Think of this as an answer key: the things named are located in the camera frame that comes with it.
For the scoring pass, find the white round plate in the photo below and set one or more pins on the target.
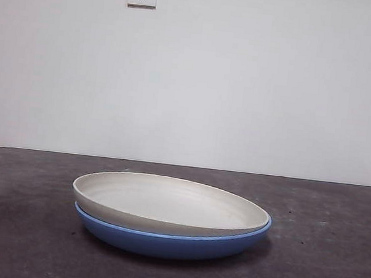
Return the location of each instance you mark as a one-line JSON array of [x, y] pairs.
[[165, 203]]

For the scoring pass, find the blue round plate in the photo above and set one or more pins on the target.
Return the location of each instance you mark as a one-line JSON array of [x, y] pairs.
[[167, 245]]

